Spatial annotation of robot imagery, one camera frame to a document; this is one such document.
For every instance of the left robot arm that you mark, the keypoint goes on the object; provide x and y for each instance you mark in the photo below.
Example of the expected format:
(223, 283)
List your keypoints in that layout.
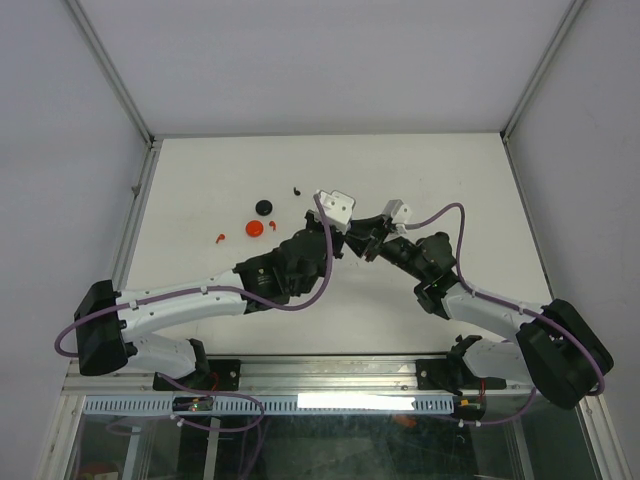
(115, 328)

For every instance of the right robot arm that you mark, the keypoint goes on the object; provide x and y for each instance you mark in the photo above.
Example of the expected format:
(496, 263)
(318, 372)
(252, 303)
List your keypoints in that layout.
(548, 346)

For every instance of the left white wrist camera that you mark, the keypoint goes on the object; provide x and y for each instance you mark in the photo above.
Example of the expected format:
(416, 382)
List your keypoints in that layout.
(338, 209)

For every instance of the aluminium mounting rail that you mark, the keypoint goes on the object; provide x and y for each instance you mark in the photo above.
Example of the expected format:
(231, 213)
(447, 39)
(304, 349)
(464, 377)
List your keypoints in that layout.
(290, 374)

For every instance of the right black base bracket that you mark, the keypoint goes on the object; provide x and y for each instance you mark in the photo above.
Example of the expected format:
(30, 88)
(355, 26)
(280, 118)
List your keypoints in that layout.
(433, 374)

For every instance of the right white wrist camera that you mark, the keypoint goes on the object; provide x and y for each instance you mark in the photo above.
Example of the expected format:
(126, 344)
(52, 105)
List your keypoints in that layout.
(397, 214)

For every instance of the black base bracket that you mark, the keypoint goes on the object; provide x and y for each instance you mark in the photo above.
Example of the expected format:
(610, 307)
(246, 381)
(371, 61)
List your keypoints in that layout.
(433, 374)
(213, 375)

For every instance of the grey slotted cable duct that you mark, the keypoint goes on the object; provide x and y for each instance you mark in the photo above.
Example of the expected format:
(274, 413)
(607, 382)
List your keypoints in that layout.
(303, 404)

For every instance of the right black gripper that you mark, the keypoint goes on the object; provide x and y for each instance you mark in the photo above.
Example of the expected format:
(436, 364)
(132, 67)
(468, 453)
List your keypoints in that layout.
(373, 245)

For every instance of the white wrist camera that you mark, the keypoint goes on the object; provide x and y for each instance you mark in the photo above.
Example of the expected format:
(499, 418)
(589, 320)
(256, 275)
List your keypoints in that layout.
(338, 209)
(397, 214)

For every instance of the left black base bracket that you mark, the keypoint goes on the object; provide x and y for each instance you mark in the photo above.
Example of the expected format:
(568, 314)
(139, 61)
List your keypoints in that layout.
(213, 375)

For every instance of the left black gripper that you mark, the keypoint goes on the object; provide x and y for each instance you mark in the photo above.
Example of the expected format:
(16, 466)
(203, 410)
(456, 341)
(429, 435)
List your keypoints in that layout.
(313, 223)

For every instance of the orange round charging case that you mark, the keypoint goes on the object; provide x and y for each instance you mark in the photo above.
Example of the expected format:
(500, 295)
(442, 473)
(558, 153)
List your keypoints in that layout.
(254, 228)

